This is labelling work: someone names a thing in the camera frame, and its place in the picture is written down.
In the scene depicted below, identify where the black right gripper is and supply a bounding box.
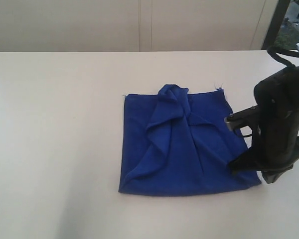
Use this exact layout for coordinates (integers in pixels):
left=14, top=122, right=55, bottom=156
left=228, top=66, right=299, bottom=184

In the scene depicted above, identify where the blue towel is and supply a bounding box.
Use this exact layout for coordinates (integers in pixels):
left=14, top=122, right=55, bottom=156
left=118, top=85, right=261, bottom=197

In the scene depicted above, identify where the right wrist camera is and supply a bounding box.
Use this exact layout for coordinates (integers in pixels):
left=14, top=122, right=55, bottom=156
left=224, top=106, right=260, bottom=138

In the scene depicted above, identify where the black window frame post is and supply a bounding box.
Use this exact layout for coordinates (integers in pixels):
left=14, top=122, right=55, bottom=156
left=261, top=0, right=290, bottom=50

